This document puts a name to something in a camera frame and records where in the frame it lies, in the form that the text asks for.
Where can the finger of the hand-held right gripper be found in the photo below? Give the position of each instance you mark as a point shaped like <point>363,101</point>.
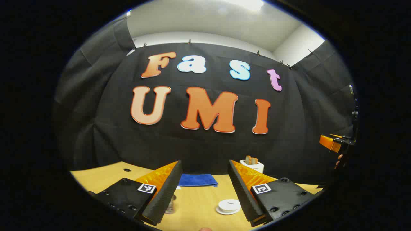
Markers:
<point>330,142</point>

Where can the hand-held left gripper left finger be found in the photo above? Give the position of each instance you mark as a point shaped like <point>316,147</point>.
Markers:
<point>167,195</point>

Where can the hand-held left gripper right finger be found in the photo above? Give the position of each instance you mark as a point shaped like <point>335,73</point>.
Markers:
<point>244,195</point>

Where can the silver water bottle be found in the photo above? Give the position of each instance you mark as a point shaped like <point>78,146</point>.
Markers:
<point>170,205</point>

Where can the white teacup lid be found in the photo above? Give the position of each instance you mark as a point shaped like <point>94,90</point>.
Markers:
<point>229,203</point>

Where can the white toaster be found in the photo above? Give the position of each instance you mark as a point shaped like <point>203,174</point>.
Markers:
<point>253,166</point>

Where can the blue towel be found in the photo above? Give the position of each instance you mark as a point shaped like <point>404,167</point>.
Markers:
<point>197,180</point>

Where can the black backdrop cloth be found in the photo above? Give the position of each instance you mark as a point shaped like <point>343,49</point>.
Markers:
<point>199,150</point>

